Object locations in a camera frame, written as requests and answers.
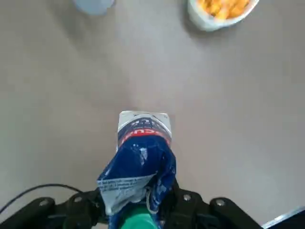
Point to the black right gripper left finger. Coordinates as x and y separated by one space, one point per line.
78 212

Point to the silver table edge rail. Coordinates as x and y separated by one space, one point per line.
288 219

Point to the white paper cup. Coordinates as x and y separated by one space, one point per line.
214 23

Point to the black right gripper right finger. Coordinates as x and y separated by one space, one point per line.
190 212

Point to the orange snack pieces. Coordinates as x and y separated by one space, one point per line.
221 7

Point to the blue and white milk carton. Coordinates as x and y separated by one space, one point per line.
140 162

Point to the clear bottle with blue cap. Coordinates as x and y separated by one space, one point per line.
95 6

